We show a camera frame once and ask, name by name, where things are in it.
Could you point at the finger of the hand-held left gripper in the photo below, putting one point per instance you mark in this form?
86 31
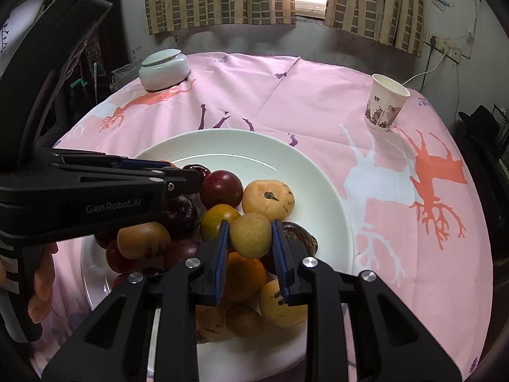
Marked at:
131 163
183 181

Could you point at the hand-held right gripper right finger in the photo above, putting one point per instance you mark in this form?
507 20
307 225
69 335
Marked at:
280 262

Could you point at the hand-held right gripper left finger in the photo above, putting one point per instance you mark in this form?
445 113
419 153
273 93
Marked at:
220 262

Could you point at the small orange mandarin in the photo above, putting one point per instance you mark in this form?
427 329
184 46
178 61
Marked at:
169 164

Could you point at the yellow-orange citrus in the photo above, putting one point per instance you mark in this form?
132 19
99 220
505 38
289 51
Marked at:
244 278

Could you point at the large dark mangosteen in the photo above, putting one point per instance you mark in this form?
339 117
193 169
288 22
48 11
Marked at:
300 238

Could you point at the small dark mangosteen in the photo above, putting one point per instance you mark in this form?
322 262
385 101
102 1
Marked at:
181 215

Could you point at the large dark red plum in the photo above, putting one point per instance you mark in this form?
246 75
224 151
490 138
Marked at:
220 189

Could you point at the small yellow plum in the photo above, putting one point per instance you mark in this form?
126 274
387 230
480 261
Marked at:
250 234
243 321

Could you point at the green-yellow citrus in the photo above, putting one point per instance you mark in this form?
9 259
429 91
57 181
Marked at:
214 219

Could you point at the pale yellow guava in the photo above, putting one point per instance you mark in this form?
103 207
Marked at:
274 314

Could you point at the yellow pear with stem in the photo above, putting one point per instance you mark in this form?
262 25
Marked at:
266 203

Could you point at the striped pepino melon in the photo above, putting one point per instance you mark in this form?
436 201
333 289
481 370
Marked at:
210 324

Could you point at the yellow passion fruit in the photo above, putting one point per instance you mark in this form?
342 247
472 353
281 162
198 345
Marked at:
141 240

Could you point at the white oval plate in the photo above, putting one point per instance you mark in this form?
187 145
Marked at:
314 195

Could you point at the red tomato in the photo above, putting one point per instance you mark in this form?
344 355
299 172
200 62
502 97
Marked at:
119 280
117 260

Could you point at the person's left hand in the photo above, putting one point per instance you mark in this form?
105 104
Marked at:
41 282

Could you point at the white lidded ceramic jar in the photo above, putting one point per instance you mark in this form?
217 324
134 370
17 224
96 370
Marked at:
164 69

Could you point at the pink floral tablecloth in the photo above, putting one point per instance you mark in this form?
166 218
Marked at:
318 99

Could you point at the printed paper cup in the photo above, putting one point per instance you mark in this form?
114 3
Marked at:
385 103

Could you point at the black hat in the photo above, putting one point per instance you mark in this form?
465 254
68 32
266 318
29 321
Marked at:
479 123

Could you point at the white wall power strip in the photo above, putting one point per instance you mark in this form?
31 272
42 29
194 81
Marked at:
443 47

